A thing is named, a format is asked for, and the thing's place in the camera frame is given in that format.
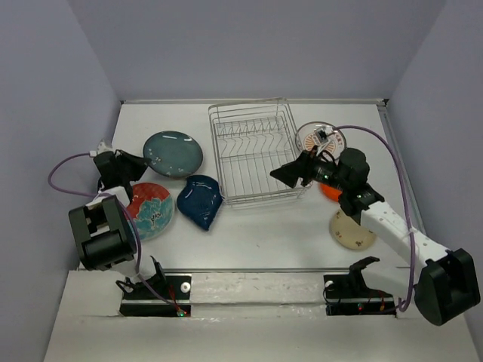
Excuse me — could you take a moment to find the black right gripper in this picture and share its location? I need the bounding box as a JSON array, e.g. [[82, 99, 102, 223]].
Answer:
[[270, 145, 349, 193]]

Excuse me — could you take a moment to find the teal round plate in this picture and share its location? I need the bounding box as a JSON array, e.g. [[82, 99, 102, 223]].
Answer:
[[143, 130, 204, 179]]

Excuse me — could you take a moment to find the red and teal floral plate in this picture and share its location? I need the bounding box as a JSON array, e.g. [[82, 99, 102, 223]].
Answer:
[[128, 183, 175, 241]]

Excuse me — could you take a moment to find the dark blue leaf dish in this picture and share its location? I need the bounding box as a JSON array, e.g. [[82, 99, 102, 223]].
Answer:
[[177, 175, 223, 232]]

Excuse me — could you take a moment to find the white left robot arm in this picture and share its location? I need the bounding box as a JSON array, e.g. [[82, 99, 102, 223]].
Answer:
[[69, 150, 167, 298]]

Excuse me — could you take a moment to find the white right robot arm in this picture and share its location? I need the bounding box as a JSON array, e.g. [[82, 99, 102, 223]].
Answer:
[[270, 148, 481, 326]]

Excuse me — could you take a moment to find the white plate with orange sunburst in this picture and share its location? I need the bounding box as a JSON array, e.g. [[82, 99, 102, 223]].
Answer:
[[295, 121, 346, 159]]

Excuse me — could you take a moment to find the orange round plate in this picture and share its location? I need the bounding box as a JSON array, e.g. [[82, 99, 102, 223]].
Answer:
[[319, 183, 342, 202]]

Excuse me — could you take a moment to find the cream floral small plate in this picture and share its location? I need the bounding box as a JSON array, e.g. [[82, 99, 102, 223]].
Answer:
[[329, 209, 377, 250]]

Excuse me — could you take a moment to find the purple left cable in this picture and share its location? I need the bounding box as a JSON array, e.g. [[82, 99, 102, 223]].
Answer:
[[48, 152, 188, 316]]

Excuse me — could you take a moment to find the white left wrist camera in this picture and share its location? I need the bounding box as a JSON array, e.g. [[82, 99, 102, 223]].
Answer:
[[89, 139, 114, 158]]

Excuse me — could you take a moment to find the stainless wire dish rack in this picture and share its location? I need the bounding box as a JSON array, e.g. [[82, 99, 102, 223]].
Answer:
[[208, 97, 307, 207]]

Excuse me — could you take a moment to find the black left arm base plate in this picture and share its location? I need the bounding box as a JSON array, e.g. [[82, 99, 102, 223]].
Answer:
[[115, 273, 192, 318]]

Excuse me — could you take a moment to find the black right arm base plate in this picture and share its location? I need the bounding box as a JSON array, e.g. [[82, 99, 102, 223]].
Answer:
[[322, 274, 396, 316]]

